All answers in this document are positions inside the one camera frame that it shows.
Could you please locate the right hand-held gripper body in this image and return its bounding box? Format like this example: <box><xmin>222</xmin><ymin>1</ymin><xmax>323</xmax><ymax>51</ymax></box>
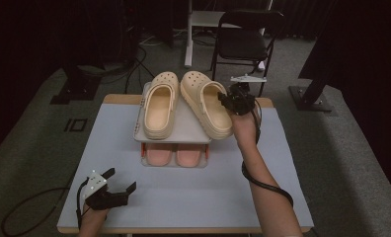
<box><xmin>227</xmin><ymin>74</ymin><xmax>268</xmax><ymax>117</ymax></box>

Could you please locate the cream clog shoe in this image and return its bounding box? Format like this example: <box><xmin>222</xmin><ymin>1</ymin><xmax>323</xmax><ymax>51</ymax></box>
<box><xmin>142</xmin><ymin>71</ymin><xmax>181</xmax><ymax>140</ymax></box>
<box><xmin>179</xmin><ymin>70</ymin><xmax>235</xmax><ymax>140</ymax></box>

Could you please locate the dark curtain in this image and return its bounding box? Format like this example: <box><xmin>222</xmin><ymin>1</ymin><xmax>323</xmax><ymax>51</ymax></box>
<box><xmin>298</xmin><ymin>0</ymin><xmax>391</xmax><ymax>205</ymax></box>

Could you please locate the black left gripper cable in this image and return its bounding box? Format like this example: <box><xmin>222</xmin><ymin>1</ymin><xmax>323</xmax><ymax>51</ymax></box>
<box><xmin>0</xmin><ymin>177</ymin><xmax>90</xmax><ymax>237</ymax></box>

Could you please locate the pink slide slipper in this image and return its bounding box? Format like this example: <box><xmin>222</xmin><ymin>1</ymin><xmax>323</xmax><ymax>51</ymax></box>
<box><xmin>175</xmin><ymin>143</ymin><xmax>205</xmax><ymax>168</ymax></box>
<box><xmin>145</xmin><ymin>143</ymin><xmax>175</xmax><ymax>167</ymax></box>

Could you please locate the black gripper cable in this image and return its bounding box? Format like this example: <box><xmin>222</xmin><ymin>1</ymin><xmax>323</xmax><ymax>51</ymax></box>
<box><xmin>0</xmin><ymin>177</ymin><xmax>90</xmax><ymax>237</ymax></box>
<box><xmin>241</xmin><ymin>97</ymin><xmax>295</xmax><ymax>208</ymax></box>

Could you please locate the wooden table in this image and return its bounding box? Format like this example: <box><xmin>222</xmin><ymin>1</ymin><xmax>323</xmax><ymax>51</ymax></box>
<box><xmin>55</xmin><ymin>93</ymin><xmax>316</xmax><ymax>235</ymax></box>

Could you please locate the black folding chair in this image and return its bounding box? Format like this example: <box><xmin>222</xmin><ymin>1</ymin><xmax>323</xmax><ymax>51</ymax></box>
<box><xmin>210</xmin><ymin>9</ymin><xmax>286</xmax><ymax>98</ymax></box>

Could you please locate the white desk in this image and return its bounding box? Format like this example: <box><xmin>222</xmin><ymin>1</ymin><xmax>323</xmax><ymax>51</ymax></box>
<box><xmin>183</xmin><ymin>0</ymin><xmax>274</xmax><ymax>72</ymax></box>

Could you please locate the person's left hand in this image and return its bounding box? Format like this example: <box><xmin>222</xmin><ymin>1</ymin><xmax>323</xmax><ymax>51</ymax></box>
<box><xmin>78</xmin><ymin>204</ymin><xmax>110</xmax><ymax>237</ymax></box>

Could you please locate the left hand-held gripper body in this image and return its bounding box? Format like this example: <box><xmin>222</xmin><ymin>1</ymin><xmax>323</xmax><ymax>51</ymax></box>
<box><xmin>82</xmin><ymin>170</ymin><xmax>129</xmax><ymax>211</ymax></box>

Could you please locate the grey two-tier shoe rack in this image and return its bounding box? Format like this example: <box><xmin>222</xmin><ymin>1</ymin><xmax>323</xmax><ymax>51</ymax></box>
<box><xmin>132</xmin><ymin>81</ymin><xmax>215</xmax><ymax>169</ymax></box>

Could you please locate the white floor cable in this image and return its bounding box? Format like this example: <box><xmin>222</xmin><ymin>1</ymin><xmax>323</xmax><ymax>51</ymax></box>
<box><xmin>138</xmin><ymin>33</ymin><xmax>167</xmax><ymax>47</ymax></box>

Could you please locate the person's right hand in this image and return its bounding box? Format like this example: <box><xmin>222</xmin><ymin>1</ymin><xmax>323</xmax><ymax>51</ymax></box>
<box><xmin>230</xmin><ymin>108</ymin><xmax>263</xmax><ymax>150</ymax></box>

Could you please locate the black floor cable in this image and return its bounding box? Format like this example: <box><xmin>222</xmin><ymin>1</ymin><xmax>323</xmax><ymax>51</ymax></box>
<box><xmin>123</xmin><ymin>45</ymin><xmax>148</xmax><ymax>95</ymax></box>
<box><xmin>137</xmin><ymin>60</ymin><xmax>161</xmax><ymax>83</ymax></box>

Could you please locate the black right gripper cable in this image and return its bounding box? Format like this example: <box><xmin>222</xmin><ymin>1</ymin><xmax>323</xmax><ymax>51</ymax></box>
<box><xmin>241</xmin><ymin>97</ymin><xmax>295</xmax><ymax>208</ymax></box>

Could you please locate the light blue table mat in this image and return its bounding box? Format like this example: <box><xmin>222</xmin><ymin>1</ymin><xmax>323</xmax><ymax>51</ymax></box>
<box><xmin>56</xmin><ymin>103</ymin><xmax>315</xmax><ymax>230</ymax></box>

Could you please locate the black metal stand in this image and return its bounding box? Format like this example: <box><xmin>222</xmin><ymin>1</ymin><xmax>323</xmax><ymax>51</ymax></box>
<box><xmin>49</xmin><ymin>62</ymin><xmax>103</xmax><ymax>106</ymax></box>
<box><xmin>288</xmin><ymin>73</ymin><xmax>335</xmax><ymax>114</ymax></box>

